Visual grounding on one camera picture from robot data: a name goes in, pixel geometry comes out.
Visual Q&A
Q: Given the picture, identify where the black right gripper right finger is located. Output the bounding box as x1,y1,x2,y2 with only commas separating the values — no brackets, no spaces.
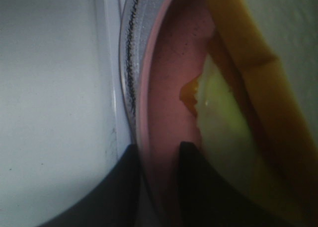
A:
177,142,290,227

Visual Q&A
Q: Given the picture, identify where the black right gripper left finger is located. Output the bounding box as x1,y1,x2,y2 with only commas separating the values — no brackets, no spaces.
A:
42,144,141,227

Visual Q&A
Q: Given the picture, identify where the pink round plate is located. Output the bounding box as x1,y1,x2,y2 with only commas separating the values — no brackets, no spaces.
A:
136,0,214,227

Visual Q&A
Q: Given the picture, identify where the white bread sandwich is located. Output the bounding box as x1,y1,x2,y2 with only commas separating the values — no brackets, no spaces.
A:
180,0,318,227

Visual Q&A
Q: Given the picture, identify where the white microwave oven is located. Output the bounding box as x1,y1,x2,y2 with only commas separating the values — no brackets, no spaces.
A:
0,0,318,227

